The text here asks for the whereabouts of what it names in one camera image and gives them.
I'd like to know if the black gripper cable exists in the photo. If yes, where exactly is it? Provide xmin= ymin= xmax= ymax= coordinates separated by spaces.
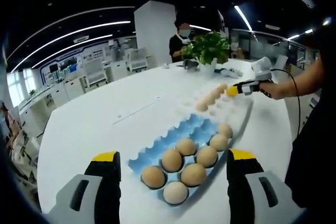
xmin=270 ymin=68 xmax=302 ymax=137

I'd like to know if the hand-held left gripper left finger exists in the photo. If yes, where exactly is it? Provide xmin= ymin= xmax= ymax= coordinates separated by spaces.
xmin=48 ymin=151 xmax=122 ymax=224

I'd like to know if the white chair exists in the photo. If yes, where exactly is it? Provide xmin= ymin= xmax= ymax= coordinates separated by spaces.
xmin=127 ymin=48 xmax=148 ymax=72
xmin=84 ymin=58 xmax=108 ymax=88

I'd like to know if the white square pillar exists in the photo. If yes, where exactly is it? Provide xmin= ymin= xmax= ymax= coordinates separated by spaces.
xmin=134 ymin=0 xmax=177 ymax=65

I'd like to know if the blue framed wall display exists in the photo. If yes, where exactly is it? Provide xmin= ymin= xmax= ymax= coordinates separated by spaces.
xmin=39 ymin=45 xmax=112 ymax=78

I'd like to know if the white table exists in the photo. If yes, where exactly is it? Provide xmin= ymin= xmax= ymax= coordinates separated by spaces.
xmin=36 ymin=60 xmax=293 ymax=224

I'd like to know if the green potted plant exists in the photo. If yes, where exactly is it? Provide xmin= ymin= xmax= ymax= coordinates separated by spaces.
xmin=187 ymin=31 xmax=231 ymax=65

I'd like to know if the small white grey device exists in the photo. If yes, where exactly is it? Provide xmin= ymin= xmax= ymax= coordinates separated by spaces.
xmin=214 ymin=67 xmax=240 ymax=78

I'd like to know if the white cabinet row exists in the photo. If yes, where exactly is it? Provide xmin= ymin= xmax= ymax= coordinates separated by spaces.
xmin=18 ymin=76 xmax=87 ymax=127

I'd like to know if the person's right hand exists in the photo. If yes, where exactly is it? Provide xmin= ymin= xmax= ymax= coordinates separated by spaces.
xmin=264 ymin=81 xmax=288 ymax=101

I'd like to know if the white dimpled tray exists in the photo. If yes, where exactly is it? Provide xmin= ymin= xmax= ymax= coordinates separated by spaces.
xmin=178 ymin=84 xmax=254 ymax=130

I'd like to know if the white plant pot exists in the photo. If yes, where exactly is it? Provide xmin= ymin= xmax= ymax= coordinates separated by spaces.
xmin=203 ymin=57 xmax=218 ymax=72

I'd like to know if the bright window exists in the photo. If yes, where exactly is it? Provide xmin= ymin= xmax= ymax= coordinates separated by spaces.
xmin=6 ymin=68 xmax=36 ymax=104

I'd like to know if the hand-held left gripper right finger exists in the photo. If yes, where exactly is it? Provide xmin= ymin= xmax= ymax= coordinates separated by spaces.
xmin=226 ymin=148 xmax=302 ymax=224

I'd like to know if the blue egg tray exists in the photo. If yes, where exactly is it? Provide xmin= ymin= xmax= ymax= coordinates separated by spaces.
xmin=128 ymin=113 xmax=234 ymax=207

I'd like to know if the long ceiling light strip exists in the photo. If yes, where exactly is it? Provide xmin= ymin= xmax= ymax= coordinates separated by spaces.
xmin=12 ymin=20 xmax=131 ymax=72
xmin=234 ymin=5 xmax=253 ymax=32
xmin=31 ymin=34 xmax=113 ymax=69

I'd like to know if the dark grey device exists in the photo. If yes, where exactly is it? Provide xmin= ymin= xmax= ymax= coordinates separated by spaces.
xmin=183 ymin=60 xmax=201 ymax=71

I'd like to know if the person's torso in black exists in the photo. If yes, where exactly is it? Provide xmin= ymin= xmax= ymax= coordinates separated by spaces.
xmin=285 ymin=40 xmax=336 ymax=209

